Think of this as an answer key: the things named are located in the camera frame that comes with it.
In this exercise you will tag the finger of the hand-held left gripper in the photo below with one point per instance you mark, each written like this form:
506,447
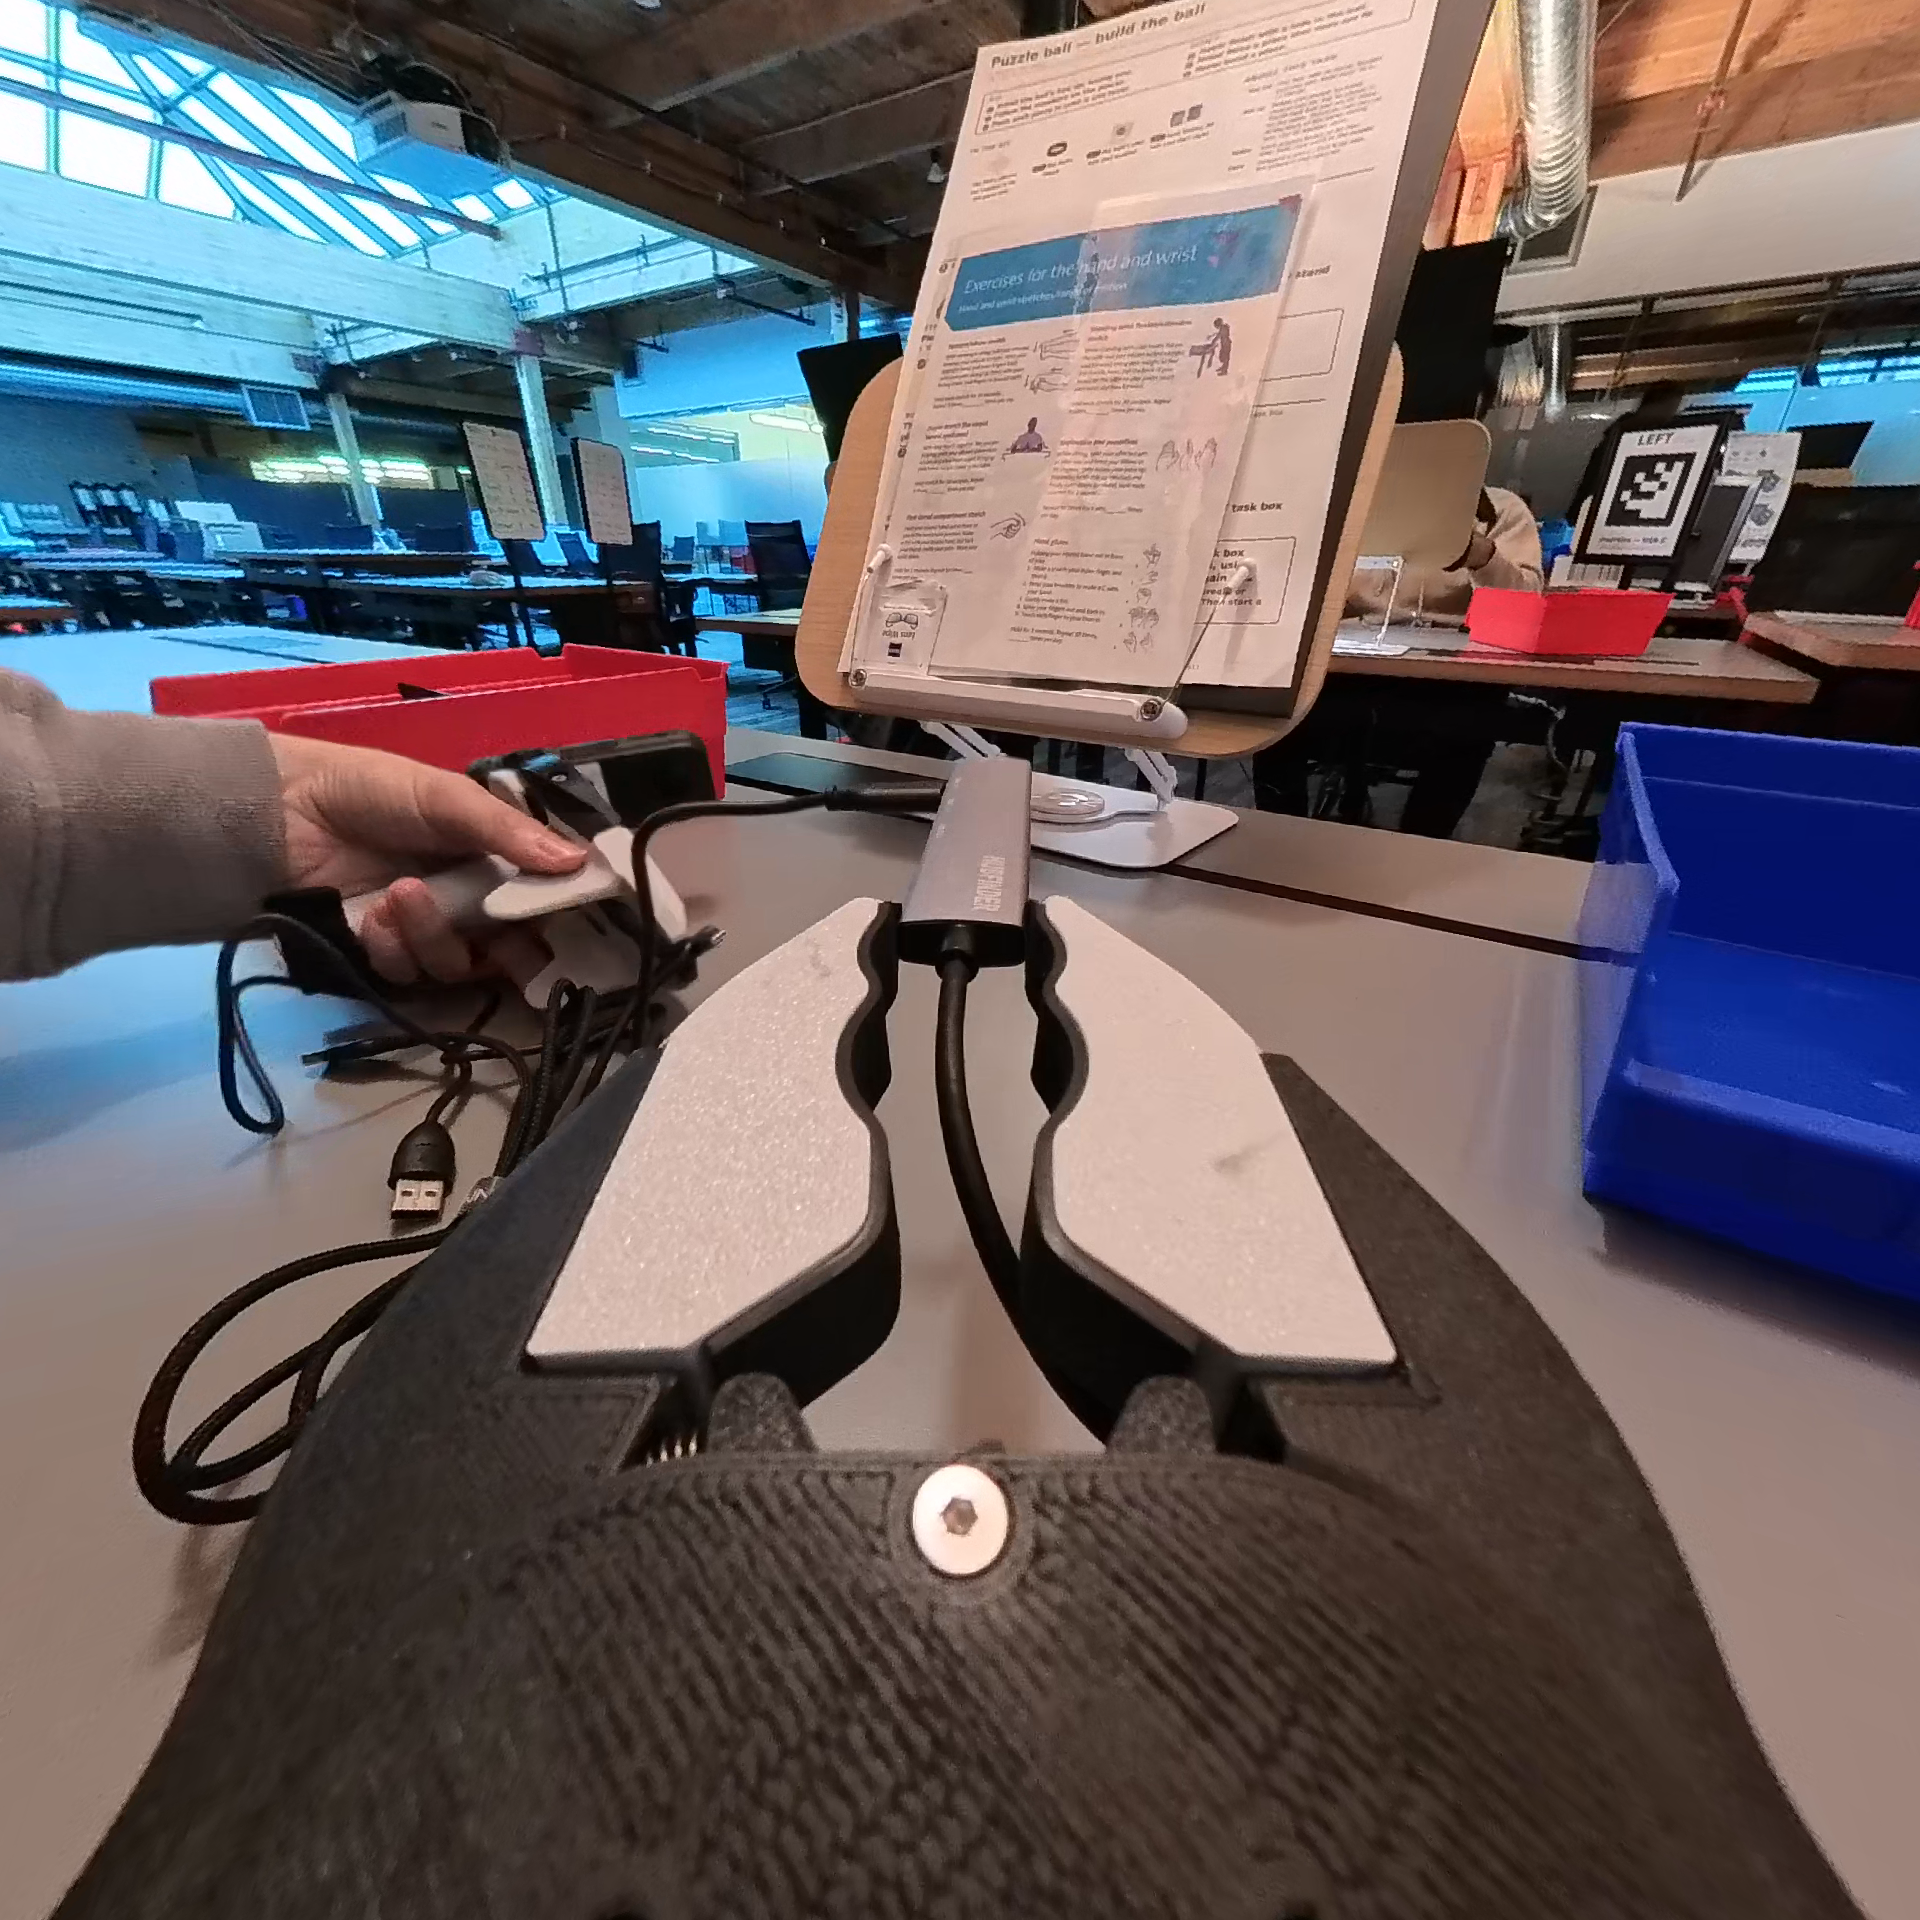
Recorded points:
647,938

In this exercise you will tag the black white marker sign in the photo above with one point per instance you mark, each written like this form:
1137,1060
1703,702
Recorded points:
1650,494

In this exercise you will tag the small red plastic bin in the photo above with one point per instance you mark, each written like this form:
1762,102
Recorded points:
1568,617

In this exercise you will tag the blue headed exercise sheet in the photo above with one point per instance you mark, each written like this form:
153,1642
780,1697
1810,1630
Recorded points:
1049,494

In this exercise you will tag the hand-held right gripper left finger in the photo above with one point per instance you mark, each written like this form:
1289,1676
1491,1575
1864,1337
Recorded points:
720,1172

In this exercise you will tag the ceiling projector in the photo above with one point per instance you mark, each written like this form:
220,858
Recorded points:
423,128

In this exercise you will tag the grey USB hub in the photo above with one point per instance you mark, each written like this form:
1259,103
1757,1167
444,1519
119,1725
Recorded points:
975,870

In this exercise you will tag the person's left hand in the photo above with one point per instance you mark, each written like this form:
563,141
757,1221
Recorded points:
388,825

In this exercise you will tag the brown wooden desk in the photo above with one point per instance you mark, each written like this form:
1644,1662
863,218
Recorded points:
1576,669

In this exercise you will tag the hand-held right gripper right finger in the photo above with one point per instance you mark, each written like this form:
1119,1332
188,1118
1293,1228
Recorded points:
1200,1172

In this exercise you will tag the large white instruction sheet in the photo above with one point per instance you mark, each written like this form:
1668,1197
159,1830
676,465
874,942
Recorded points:
1348,149

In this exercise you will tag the white instruction board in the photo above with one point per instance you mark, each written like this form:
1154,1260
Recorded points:
504,480
603,492

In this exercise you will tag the silver ventilation duct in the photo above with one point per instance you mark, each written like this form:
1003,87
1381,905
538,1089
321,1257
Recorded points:
1546,105

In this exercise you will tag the blue plastic bin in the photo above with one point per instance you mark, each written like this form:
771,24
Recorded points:
1769,1080

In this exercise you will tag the black monitor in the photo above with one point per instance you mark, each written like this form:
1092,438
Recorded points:
849,382
1448,330
1829,546

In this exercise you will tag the black office chair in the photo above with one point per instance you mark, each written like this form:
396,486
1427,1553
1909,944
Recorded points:
778,564

